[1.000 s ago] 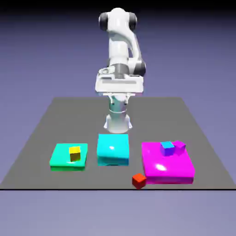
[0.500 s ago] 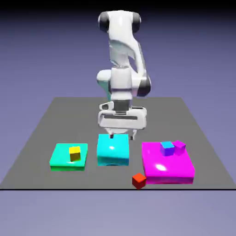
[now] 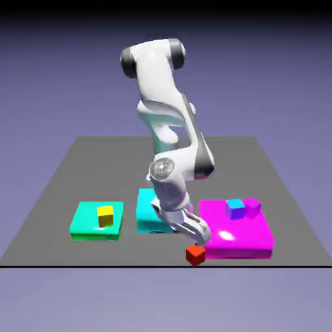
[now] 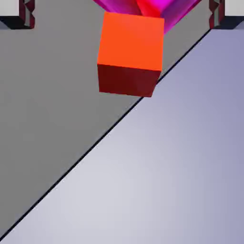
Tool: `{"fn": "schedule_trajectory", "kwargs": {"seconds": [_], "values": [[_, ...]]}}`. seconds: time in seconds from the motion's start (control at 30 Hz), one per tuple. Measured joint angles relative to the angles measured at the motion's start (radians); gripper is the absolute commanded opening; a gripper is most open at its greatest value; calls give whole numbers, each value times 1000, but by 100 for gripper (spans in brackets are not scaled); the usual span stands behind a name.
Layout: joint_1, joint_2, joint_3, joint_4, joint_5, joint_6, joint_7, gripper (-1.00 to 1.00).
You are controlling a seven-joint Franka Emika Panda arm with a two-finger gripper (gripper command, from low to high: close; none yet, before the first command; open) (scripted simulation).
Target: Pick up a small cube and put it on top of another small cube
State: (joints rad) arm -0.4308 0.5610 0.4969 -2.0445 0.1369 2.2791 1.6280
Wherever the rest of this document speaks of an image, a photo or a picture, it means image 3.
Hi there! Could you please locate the large magenta box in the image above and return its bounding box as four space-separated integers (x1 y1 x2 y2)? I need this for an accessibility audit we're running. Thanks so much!
198 198 275 260

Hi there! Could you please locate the small magenta cube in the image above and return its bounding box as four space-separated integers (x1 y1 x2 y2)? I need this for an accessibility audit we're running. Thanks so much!
243 197 262 220

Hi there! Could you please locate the small blue cube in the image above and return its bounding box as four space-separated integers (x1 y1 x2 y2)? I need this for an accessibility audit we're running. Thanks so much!
224 198 246 220

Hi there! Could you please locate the large cyan box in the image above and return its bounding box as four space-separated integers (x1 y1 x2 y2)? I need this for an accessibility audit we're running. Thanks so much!
136 187 180 235

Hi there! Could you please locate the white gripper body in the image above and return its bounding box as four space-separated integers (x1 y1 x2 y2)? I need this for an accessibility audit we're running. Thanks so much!
158 209 213 246

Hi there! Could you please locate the large green box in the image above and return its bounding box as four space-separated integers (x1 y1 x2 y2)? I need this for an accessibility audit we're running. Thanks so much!
69 201 125 242

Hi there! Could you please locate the small yellow cube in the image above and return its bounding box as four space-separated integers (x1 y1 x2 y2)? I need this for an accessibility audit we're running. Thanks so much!
97 205 115 228

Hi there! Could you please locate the small red cube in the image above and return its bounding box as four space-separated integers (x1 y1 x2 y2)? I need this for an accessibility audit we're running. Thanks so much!
185 244 207 267

